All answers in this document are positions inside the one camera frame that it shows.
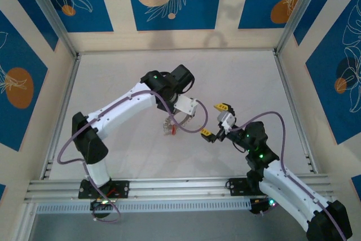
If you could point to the small clear plastic bag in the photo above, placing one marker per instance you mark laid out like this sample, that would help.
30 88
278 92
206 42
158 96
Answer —
167 123

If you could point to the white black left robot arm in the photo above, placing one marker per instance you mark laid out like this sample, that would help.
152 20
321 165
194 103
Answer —
121 108

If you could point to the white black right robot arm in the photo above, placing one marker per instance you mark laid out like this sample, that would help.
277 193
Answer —
287 193

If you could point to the right controller board green light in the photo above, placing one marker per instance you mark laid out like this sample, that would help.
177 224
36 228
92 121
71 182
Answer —
262 205

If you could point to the controller board green light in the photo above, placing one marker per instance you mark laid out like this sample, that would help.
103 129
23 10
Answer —
103 203
262 205

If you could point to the left controller board green light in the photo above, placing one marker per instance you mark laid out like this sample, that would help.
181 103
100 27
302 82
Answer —
103 203

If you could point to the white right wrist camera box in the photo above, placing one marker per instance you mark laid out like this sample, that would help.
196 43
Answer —
225 119

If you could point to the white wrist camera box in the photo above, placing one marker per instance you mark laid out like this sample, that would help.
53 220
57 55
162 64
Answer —
186 106
225 119

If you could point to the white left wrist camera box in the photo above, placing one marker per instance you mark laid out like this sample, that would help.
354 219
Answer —
186 106

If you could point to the aluminium table side rail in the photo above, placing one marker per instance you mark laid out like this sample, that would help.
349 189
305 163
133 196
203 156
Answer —
290 97
66 97

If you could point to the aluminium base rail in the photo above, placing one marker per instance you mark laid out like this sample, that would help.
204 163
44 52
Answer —
180 186

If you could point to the aluminium frame post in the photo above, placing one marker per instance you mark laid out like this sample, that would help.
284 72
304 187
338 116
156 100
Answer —
299 6
50 12

